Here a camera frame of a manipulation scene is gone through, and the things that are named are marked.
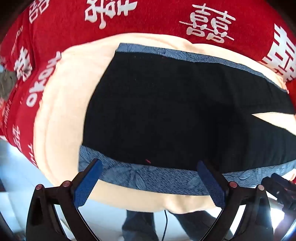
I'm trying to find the black pants with blue waistband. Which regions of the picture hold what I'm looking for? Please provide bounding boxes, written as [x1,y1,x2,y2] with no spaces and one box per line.
[78,43,295,195]

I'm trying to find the person's legs in jeans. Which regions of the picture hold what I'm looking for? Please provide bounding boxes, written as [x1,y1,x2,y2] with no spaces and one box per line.
[119,210,215,240]

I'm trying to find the cream seat cushion cover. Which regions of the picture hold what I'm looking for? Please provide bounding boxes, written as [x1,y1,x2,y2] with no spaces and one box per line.
[34,33,286,214]

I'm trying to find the red sofa cover white characters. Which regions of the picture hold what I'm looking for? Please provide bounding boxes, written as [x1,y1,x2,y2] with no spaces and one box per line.
[1,1,295,163]

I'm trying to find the black cable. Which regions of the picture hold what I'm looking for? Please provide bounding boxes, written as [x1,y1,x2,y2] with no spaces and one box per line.
[160,209,168,241]

